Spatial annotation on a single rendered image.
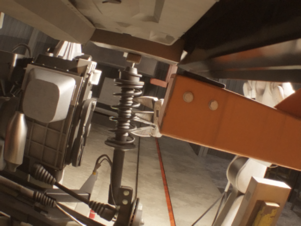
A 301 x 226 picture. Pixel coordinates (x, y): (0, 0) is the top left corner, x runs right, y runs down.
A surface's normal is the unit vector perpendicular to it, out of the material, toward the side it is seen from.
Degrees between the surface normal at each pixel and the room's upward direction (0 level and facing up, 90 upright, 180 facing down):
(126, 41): 90
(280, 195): 90
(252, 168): 89
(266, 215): 90
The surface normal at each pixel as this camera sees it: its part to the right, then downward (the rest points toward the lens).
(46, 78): 0.26, -0.86
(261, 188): 0.00, 0.09
